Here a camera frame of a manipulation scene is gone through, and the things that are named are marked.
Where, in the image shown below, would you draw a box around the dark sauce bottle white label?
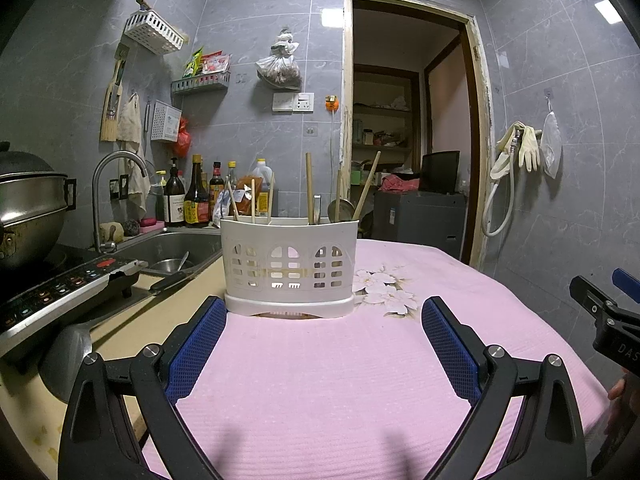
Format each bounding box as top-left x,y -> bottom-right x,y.
164,157 -> 186,226

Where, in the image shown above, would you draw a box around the blue white packet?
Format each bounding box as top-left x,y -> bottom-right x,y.
212,195 -> 234,229

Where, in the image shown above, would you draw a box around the red plastic bag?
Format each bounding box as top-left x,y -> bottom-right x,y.
173,117 -> 193,159

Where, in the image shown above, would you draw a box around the hanging translucent plastic bag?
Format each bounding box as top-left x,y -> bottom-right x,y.
539,109 -> 563,179

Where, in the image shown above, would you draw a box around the black handled kitchen knife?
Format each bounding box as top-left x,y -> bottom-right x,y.
150,269 -> 194,295

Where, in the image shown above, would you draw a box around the cream rubber gloves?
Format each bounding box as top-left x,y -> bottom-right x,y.
489,120 -> 544,181

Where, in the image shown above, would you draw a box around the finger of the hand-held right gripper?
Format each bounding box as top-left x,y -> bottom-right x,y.
612,267 -> 640,304
568,275 -> 620,319

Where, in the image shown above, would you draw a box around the wooden shelf unit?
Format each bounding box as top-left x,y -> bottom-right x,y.
352,64 -> 417,181

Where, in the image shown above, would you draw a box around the orange snack bag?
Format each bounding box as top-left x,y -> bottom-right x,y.
232,175 -> 264,216

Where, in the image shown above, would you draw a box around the person's right hand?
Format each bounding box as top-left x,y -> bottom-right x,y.
606,375 -> 632,403

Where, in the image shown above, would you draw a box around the white plastic utensil basket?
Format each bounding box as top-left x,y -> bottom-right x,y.
220,216 -> 360,320

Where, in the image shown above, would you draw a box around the steel cooking pot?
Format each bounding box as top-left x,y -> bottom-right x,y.
0,142 -> 77,272

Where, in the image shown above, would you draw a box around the grey wall shelf rack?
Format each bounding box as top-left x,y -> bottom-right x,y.
170,72 -> 232,95

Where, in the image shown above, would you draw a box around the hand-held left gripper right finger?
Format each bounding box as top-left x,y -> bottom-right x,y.
421,296 -> 587,480

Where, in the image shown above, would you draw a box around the white hanging mesh basket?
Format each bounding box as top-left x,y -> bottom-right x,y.
151,99 -> 184,142

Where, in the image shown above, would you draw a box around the hanging clear plastic bag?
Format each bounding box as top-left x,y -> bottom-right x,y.
255,27 -> 304,89

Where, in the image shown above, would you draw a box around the yellow pump soap bottle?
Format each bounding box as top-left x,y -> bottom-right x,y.
154,170 -> 168,221

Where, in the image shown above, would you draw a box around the small dark sauce bottle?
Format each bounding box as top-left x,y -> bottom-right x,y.
208,161 -> 225,206

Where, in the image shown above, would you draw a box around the wooden door frame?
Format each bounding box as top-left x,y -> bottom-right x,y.
341,0 -> 494,271

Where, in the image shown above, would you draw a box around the metal spatula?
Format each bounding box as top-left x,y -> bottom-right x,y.
38,322 -> 94,404

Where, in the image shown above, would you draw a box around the dark sauce bottle yellow label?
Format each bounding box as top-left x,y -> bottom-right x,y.
184,154 -> 211,225

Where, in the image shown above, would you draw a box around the hanging beige cloth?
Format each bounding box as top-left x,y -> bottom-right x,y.
115,92 -> 151,216

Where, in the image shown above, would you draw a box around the round bowl metal spoon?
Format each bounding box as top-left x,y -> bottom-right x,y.
327,197 -> 357,224

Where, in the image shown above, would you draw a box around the steel kitchen faucet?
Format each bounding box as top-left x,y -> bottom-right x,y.
91,151 -> 149,255

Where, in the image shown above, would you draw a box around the steel sink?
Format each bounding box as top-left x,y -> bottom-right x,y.
117,227 -> 224,282

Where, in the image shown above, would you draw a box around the clear oil jug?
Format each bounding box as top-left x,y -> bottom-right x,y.
249,158 -> 274,194

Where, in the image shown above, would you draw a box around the hanging bamboo brush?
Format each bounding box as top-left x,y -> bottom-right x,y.
99,45 -> 124,142

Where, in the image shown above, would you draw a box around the red snack packet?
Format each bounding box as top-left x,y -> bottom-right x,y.
199,51 -> 234,75

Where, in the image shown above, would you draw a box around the white hose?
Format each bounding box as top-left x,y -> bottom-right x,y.
482,127 -> 524,237

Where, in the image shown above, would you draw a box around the black monitor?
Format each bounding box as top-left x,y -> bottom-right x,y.
419,150 -> 461,194

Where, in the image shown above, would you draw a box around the pink flower print tablecloth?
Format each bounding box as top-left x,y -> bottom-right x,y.
142,239 -> 608,480

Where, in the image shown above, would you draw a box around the green yellow snack packet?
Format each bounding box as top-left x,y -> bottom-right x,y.
182,47 -> 205,79

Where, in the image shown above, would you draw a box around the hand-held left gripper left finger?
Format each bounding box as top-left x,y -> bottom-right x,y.
59,296 -> 228,480

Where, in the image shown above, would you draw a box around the black induction cooker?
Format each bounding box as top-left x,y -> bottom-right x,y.
0,255 -> 141,357

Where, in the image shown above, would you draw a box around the dark grey cabinet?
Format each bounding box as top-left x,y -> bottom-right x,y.
372,189 -> 467,261

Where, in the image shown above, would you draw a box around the red cloth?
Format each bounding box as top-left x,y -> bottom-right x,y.
380,173 -> 421,192

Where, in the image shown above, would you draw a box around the white slotted wall basket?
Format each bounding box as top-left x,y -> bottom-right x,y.
123,11 -> 185,56

